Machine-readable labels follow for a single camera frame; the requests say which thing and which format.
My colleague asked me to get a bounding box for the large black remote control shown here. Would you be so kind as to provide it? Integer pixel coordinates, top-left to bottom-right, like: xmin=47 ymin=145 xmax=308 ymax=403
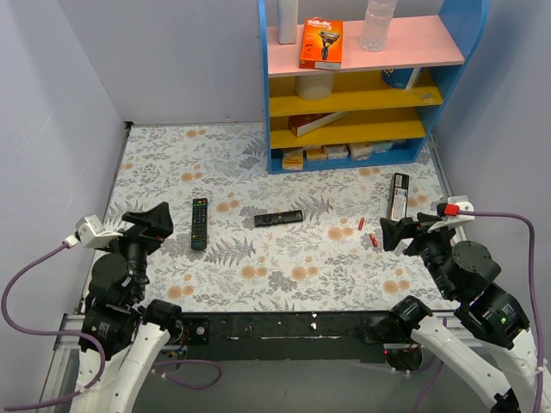
xmin=190 ymin=198 xmax=208 ymax=251

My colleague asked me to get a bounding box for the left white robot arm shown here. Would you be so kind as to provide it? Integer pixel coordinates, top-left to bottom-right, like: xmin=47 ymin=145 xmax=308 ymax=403
xmin=70 ymin=202 xmax=183 ymax=412

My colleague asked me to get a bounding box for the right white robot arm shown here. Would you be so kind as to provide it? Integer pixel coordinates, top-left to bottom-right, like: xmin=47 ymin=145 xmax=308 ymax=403
xmin=366 ymin=203 xmax=550 ymax=412

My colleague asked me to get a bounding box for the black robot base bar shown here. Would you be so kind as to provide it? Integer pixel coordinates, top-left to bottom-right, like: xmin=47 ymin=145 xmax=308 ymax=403
xmin=148 ymin=309 xmax=425 ymax=371

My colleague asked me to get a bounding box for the small slim black remote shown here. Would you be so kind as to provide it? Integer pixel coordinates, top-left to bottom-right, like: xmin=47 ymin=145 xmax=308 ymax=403
xmin=254 ymin=210 xmax=304 ymax=228

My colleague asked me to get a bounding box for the black battery package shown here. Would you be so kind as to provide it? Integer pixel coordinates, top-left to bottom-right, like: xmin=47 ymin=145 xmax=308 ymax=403
xmin=388 ymin=173 xmax=410 ymax=221

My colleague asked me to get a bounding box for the light blue small box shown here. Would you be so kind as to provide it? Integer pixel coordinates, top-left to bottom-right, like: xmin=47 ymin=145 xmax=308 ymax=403
xmin=372 ymin=140 xmax=393 ymax=154

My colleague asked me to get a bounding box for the floral table mat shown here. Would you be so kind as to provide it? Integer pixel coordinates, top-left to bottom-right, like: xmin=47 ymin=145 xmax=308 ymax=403
xmin=104 ymin=123 xmax=455 ymax=311

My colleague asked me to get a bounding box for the blue shelf unit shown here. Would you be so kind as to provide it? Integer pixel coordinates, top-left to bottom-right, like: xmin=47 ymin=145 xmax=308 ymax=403
xmin=257 ymin=0 xmax=491 ymax=175

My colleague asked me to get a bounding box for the yellow small box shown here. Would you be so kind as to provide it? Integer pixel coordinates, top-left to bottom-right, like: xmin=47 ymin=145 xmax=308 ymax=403
xmin=282 ymin=151 xmax=304 ymax=171

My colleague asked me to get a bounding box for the blue white packet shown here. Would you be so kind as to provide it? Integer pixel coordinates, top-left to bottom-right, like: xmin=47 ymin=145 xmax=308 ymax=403
xmin=381 ymin=68 xmax=424 ymax=90

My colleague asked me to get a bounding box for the red white long box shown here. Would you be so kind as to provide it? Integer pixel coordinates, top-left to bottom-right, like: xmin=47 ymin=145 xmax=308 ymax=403
xmin=288 ymin=112 xmax=349 ymax=137

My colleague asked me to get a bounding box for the white cylinder container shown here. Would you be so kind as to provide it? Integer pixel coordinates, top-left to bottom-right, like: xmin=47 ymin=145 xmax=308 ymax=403
xmin=294 ymin=73 xmax=335 ymax=102

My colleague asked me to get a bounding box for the orange razor box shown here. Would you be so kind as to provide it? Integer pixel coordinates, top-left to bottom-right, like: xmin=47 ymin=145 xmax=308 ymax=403
xmin=299 ymin=18 xmax=344 ymax=71

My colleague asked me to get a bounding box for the clear plastic bottle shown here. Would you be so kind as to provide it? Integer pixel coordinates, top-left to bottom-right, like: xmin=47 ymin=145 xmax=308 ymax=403
xmin=359 ymin=0 xmax=398 ymax=52

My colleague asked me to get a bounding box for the white tall bottle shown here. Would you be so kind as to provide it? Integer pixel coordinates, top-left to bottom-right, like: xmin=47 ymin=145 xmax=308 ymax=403
xmin=277 ymin=0 xmax=299 ymax=45

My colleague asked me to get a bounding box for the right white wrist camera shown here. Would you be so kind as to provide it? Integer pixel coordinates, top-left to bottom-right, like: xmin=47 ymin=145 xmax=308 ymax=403
xmin=428 ymin=195 xmax=474 ymax=233

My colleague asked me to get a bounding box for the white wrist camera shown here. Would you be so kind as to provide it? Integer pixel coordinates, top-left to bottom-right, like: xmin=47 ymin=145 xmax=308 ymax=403
xmin=62 ymin=214 xmax=122 ymax=250
xmin=428 ymin=195 xmax=474 ymax=233

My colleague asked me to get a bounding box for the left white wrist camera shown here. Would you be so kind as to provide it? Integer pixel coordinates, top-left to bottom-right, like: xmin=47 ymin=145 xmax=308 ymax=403
xmin=62 ymin=214 xmax=122 ymax=250

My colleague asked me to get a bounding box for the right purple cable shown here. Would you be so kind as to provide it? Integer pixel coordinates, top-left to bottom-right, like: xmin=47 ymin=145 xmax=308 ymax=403
xmin=412 ymin=209 xmax=548 ymax=413

